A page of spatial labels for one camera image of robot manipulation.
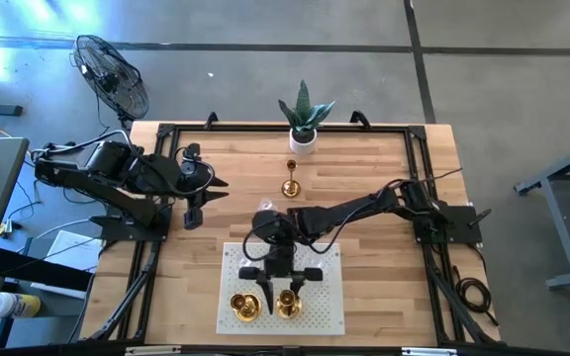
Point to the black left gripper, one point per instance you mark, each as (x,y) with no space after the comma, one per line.
(197,178)

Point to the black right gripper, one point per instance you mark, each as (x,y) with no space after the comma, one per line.
(280,262)

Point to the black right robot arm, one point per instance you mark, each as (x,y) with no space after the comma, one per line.
(344,212)

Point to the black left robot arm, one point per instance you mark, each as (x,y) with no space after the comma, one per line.
(112,163)

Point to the white perforated metal shelf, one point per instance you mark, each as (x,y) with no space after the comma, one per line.
(324,306)

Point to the white plant pot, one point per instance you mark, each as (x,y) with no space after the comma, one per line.
(295,147)

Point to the green snake plant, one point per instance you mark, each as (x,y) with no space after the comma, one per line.
(305,111)

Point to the black floor fan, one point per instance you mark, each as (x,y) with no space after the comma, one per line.
(112,79)

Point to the white paper sheet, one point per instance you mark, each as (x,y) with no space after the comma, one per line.
(74,249)

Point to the black side table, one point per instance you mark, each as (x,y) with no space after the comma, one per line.
(28,269)

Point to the white yellow bottle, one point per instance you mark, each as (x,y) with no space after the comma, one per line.
(18,305)

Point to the black aluminium table frame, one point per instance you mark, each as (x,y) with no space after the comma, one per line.
(245,127)

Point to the grey desk leg frame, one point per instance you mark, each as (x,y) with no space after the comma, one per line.
(559,232)

